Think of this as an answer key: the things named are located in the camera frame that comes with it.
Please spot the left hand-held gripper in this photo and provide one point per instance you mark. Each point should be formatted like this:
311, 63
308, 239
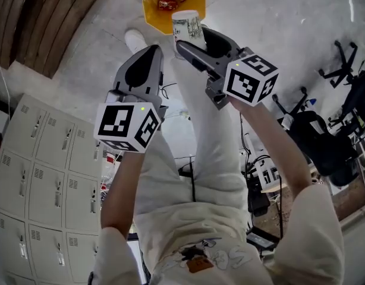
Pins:
117, 123

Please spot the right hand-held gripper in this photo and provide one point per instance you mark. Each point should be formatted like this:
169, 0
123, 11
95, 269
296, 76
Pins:
245, 82

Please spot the white printed paper cup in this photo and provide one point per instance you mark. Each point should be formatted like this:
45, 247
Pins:
187, 28

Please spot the yellow bin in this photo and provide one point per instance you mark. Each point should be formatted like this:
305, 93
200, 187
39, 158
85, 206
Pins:
158, 19

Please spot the person's right forearm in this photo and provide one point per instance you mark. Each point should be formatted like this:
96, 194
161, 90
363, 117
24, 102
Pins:
277, 147

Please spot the person's left forearm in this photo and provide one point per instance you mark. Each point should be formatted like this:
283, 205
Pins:
120, 194

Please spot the white shoe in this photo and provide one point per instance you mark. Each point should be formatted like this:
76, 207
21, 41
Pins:
135, 40

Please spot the white trousers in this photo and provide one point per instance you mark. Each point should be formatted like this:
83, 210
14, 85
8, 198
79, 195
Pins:
212, 147

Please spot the white black patterned box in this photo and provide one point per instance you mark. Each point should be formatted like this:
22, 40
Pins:
267, 174

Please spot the black office chair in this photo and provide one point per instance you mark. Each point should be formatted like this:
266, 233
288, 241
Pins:
346, 61
319, 141

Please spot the beige metal locker cabinet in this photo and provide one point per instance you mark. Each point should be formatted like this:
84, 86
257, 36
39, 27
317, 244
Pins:
45, 188

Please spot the black power strip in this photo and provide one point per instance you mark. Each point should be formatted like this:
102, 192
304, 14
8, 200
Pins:
261, 238

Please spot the cream printed t-shirt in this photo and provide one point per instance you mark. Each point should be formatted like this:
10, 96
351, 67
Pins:
307, 248

